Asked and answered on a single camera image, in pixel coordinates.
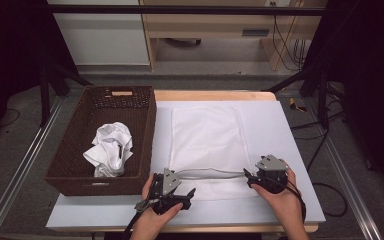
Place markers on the white cabinet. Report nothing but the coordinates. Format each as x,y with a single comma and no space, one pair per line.
103,36

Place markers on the person's left hand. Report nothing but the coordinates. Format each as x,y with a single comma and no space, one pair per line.
148,216

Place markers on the wooden table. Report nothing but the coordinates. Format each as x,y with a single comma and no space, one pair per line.
213,95

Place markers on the person's right hand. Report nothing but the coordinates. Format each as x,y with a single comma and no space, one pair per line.
285,203

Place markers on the white mesh laundry bag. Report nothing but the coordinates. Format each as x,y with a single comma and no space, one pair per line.
206,140

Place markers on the black horizontal bar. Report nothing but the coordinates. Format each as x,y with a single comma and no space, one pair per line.
180,10

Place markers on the black metal stand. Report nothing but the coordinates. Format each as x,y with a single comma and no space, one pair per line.
45,93
322,96

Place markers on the black curtain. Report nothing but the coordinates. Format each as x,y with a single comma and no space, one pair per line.
10,50
370,83

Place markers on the white board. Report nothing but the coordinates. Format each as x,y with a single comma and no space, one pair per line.
280,133

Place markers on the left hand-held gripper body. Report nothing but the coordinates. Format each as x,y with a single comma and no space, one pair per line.
170,181

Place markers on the yellow and black tool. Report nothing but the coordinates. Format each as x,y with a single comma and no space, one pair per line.
295,105

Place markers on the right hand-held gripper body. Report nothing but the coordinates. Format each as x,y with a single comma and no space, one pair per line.
271,173

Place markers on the white garment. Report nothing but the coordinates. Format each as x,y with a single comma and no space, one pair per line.
110,151

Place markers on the brown wicker basket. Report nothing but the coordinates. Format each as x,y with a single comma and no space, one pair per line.
73,156

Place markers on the aluminium rail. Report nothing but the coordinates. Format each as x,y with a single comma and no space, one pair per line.
350,180
20,170

